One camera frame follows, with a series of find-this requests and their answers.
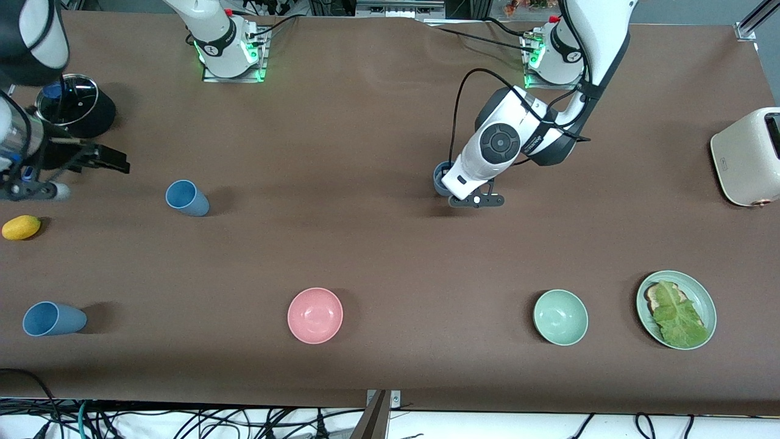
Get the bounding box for blue plastic cup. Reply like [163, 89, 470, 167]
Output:
[23, 301, 88, 337]
[165, 179, 210, 217]
[433, 161, 456, 197]

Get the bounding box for glass pot lid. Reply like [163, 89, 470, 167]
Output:
[35, 74, 99, 126]

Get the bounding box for yellow lemon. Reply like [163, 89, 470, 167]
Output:
[2, 215, 42, 241]

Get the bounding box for pink bowl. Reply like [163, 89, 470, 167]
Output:
[287, 287, 344, 345]

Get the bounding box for grey metal box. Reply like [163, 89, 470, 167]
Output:
[355, 0, 447, 19]

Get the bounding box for grey metal bar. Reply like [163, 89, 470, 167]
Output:
[350, 390, 391, 439]

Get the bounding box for small colourful toy items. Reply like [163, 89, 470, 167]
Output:
[505, 0, 549, 16]

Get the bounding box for mint green bowl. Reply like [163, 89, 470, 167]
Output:
[533, 289, 589, 346]

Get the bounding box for toast slice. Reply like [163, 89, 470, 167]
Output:
[646, 282, 689, 316]

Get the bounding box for green lettuce leaf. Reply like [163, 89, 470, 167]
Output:
[652, 280, 711, 349]

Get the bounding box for mint green plate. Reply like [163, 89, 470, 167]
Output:
[636, 270, 717, 351]

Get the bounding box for cream toaster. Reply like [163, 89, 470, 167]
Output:
[710, 107, 780, 208]

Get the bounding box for black pot with blue handle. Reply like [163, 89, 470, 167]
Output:
[35, 73, 117, 138]

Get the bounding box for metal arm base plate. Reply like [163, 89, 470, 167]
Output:
[524, 30, 589, 91]
[202, 27, 269, 83]

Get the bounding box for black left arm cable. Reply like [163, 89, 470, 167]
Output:
[450, 68, 592, 184]

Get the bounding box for metal table bracket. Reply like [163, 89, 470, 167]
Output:
[366, 390, 402, 410]

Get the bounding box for aluminium frame profile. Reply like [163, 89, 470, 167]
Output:
[734, 0, 780, 41]

